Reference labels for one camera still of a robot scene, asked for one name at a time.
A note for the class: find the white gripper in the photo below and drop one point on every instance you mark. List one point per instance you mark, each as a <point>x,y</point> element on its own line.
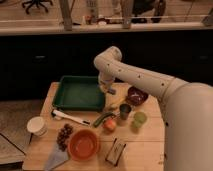
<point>105,82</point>

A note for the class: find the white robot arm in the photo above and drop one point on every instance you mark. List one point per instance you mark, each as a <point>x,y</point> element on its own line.
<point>186,108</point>

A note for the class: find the green plastic tray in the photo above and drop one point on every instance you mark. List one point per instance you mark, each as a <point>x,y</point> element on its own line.
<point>79,93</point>

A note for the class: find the dark red bowl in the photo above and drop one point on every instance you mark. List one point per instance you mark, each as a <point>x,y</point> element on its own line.
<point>135,96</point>

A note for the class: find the small metal cup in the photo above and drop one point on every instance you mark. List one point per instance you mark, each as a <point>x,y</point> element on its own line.
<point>125,109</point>

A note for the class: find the green cucumber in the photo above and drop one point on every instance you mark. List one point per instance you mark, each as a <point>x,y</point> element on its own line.
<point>101,118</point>

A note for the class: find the red orange apple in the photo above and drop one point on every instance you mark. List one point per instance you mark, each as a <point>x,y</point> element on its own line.
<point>110,124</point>

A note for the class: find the green plastic cup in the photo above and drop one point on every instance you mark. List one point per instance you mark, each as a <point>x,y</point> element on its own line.
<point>139,119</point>

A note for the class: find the wooden board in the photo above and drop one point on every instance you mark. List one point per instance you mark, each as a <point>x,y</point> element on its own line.
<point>143,151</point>

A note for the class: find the bunch of purple grapes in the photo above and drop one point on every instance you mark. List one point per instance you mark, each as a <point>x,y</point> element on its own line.
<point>63,136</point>

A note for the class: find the orange bowl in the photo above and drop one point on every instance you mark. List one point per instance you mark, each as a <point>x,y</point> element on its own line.
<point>83,145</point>

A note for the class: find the black rectangular brush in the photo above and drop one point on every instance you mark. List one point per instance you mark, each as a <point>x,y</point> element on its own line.
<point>114,154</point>

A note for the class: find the white cup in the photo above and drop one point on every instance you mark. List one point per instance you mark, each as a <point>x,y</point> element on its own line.
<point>37,126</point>

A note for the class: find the grey blue cloth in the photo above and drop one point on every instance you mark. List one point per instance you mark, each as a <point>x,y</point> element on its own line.
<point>56,158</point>

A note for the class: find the black office chair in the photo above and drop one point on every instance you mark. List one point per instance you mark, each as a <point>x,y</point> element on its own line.
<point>38,3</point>

